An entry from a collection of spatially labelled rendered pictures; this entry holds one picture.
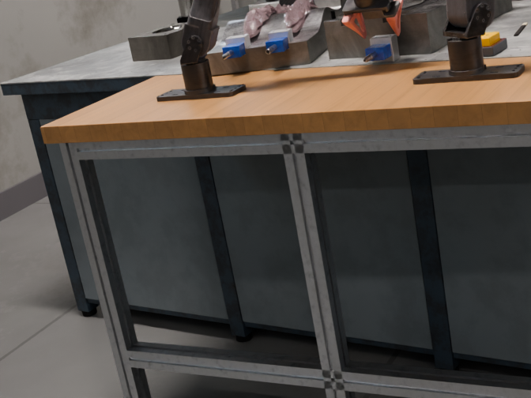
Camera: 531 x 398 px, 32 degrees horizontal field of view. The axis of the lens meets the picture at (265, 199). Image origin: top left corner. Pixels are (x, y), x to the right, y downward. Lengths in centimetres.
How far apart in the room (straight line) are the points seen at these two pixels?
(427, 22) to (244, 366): 85
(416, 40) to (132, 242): 114
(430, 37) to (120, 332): 98
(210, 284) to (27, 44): 226
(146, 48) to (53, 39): 209
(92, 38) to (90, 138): 301
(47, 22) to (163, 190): 225
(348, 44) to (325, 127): 48
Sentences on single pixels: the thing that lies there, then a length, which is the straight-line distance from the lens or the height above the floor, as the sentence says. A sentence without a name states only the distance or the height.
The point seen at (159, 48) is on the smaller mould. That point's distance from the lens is 265.
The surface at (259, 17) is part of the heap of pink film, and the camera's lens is 235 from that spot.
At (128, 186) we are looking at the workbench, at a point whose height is 47.
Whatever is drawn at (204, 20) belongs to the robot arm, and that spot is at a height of 96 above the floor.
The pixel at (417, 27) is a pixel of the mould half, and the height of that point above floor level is 86.
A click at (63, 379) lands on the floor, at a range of 271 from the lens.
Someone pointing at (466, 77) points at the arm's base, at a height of 80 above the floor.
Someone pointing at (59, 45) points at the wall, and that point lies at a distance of 477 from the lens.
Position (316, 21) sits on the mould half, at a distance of 230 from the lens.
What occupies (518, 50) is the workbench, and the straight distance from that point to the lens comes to 195.
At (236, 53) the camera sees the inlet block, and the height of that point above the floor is 85.
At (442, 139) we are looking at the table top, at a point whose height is 73.
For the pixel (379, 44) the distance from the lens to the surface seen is 202.
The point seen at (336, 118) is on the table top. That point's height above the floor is 78.
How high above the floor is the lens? 118
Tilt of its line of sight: 18 degrees down
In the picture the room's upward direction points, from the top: 11 degrees counter-clockwise
